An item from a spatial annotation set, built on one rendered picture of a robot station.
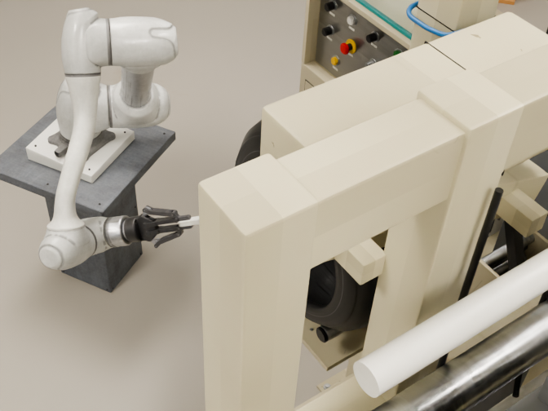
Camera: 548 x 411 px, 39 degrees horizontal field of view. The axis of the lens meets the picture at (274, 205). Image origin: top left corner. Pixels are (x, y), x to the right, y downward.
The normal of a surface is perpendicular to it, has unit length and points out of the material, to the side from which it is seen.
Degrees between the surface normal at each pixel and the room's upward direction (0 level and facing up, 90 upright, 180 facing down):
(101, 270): 90
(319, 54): 90
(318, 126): 0
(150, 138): 0
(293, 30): 0
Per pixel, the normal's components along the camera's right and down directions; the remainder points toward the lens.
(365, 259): 0.04, -0.71
